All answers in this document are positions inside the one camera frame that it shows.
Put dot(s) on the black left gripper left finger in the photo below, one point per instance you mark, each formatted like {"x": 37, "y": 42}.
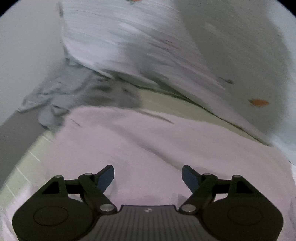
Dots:
{"x": 93, "y": 188}

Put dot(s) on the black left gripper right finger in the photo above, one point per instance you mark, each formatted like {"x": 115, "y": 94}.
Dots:
{"x": 202, "y": 187}

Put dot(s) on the white garment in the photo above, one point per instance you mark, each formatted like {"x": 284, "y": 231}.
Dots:
{"x": 148, "y": 150}

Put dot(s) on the green grid cutting mat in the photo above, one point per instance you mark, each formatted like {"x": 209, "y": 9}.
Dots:
{"x": 24, "y": 142}

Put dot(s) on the grey crumpled garment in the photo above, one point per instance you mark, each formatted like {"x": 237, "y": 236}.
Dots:
{"x": 77, "y": 86}

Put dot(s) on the carrot print light blue quilt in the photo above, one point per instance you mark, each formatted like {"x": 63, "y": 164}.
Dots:
{"x": 234, "y": 58}

